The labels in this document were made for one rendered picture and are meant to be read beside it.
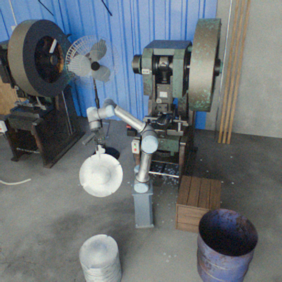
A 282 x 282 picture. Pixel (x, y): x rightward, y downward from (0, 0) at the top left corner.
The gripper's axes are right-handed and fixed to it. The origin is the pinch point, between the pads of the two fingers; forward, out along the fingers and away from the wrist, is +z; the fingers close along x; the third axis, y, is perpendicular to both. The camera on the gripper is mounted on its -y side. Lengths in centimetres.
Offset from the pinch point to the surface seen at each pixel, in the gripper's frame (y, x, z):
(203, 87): 93, 7, -40
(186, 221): 69, 64, 64
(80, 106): -8, 257, -137
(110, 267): -6, 31, 77
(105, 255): -8, 33, 68
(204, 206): 83, 46, 53
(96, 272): -17, 29, 78
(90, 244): -18, 42, 60
